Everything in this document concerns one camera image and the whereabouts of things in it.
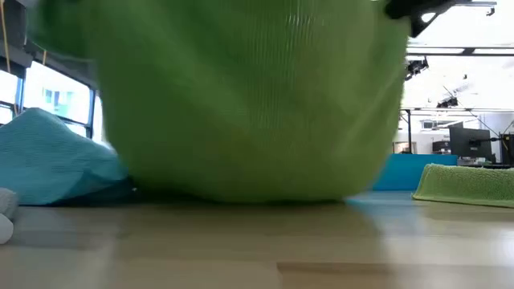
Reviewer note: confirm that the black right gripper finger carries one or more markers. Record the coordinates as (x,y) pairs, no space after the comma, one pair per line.
(417,26)

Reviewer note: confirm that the green microfiber towel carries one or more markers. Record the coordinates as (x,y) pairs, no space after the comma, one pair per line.
(241,100)
(466,184)

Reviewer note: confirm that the teal microfiber towel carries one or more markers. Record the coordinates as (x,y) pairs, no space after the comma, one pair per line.
(52,160)

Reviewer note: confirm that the grey microfiber towel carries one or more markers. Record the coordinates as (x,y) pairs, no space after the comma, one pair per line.
(6,216)

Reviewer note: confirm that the black ceiling-mounted device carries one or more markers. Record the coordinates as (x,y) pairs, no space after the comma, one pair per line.
(415,66)

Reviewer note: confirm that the ceiling light strip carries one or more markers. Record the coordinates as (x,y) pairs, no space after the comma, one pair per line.
(462,51)

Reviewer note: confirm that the blue plastic bin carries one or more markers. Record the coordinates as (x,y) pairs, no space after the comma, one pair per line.
(401,172)

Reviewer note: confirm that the window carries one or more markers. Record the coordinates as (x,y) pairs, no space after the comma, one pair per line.
(56,96)

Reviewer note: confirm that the black metal frame stand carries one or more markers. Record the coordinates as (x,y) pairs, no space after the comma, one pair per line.
(409,132)

